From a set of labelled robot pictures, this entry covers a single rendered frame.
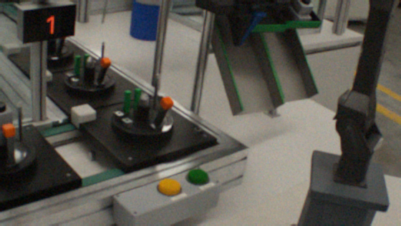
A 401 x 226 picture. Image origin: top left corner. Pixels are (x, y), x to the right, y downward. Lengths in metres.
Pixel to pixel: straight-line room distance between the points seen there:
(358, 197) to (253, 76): 0.52
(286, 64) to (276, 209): 0.44
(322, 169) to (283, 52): 0.55
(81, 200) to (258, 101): 0.54
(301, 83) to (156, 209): 0.64
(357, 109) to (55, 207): 0.54
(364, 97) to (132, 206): 0.44
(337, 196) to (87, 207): 0.44
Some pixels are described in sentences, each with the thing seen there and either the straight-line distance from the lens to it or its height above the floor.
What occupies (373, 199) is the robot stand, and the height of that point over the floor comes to 1.06.
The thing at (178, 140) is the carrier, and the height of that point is 0.97.
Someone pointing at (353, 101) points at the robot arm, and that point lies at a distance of 0.81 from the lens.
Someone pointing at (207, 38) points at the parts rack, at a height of 1.14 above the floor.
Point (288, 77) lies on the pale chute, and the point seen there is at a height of 1.04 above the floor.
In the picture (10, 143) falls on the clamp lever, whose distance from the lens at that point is 0.89.
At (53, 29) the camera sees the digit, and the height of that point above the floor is 1.19.
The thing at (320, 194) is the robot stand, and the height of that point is 1.06.
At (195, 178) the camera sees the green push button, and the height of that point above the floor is 0.97.
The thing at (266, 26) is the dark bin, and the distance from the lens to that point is 1.14.
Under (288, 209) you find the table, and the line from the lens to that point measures 1.11.
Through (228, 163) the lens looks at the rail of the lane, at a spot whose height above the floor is 0.93.
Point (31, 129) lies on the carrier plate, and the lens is 1.08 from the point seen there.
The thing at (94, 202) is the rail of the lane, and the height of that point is 0.96.
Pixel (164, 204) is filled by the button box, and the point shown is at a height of 0.96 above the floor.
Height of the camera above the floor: 1.50
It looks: 26 degrees down
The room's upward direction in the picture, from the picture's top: 8 degrees clockwise
